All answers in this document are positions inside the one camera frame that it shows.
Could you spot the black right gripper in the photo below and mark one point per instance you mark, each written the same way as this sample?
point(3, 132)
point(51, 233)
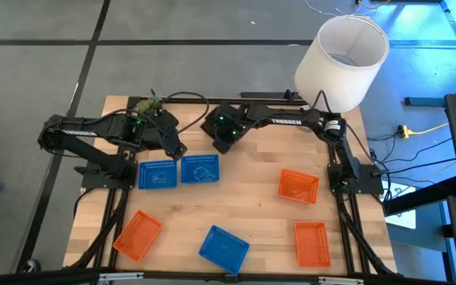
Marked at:
point(226, 120)

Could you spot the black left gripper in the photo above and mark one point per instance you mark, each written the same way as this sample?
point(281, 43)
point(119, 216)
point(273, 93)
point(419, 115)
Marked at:
point(162, 126)

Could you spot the blue slotted plastic basket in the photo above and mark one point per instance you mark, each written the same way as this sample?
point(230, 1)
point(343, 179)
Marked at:
point(200, 169)
point(157, 174)
point(224, 249)

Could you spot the orange slotted plastic basket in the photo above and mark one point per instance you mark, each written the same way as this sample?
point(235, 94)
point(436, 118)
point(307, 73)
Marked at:
point(298, 186)
point(137, 235)
point(312, 244)

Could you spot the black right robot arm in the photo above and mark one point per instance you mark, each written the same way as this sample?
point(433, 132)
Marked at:
point(287, 118)

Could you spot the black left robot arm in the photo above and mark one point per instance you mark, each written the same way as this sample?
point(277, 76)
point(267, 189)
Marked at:
point(109, 126)

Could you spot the potted green artificial plant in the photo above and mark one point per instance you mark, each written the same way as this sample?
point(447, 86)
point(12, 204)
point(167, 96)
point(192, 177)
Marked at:
point(149, 105)

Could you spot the black rectangular box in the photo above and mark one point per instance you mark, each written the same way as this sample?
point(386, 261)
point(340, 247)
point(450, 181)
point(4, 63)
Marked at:
point(263, 95)

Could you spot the yellow power strip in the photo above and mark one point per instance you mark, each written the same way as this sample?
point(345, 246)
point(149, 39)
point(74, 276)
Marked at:
point(404, 131)

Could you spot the black caster wheel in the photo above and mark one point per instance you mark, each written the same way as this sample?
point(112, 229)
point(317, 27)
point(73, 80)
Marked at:
point(33, 264)

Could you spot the white floor sheet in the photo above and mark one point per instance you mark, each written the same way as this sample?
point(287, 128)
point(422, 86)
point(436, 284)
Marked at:
point(404, 213)

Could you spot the black diagonal table beam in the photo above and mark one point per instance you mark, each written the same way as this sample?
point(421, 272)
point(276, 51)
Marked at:
point(422, 196)

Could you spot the metal floor bar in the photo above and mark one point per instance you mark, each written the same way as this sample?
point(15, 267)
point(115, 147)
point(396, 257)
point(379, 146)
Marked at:
point(424, 101)

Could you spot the black frame cross rail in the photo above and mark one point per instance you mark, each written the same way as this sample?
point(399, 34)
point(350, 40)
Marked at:
point(188, 100)

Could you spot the black frame side rail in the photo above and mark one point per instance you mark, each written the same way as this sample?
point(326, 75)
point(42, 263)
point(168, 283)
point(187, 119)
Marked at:
point(124, 202)
point(103, 225)
point(342, 237)
point(359, 233)

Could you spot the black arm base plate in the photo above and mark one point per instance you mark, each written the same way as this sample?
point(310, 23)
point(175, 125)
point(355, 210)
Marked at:
point(93, 180)
point(370, 180)

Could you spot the black frame camera rail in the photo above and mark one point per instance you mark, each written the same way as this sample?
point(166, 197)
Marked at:
point(172, 277)

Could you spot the silver rail bracket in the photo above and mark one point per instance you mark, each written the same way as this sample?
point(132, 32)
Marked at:
point(121, 276)
point(340, 280)

